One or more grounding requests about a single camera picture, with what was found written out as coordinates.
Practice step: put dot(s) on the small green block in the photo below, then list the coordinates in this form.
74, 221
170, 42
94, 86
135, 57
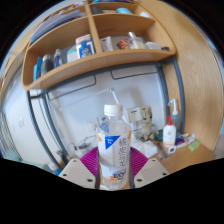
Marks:
194, 145

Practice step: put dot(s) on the grey metal frame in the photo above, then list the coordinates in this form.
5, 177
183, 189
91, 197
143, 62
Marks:
33, 116

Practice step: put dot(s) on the tree creature figurine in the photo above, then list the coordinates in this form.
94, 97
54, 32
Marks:
146, 123

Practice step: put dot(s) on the white wall outlet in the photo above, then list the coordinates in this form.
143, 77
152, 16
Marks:
91, 126

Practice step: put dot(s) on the white pump bottle red top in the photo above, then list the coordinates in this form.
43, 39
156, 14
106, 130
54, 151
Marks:
169, 135

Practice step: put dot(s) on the white desk lamp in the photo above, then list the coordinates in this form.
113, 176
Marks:
116, 100

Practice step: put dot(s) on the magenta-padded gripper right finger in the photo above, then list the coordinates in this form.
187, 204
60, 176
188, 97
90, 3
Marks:
151, 171

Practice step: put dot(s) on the wooden shelf unit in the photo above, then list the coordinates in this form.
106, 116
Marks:
100, 61

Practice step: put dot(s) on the blue bottle white cap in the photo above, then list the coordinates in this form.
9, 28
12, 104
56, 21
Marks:
55, 168

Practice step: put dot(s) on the small white square device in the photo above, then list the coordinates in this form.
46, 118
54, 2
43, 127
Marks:
171, 149

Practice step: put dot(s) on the white tissue box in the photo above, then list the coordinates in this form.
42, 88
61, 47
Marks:
148, 148

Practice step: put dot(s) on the clear water bottle white cap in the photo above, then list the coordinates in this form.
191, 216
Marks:
113, 146

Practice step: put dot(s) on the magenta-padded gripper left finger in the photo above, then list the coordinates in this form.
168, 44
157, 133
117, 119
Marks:
76, 172

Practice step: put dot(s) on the white spray bottle blue nozzle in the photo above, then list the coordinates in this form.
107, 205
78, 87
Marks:
176, 116

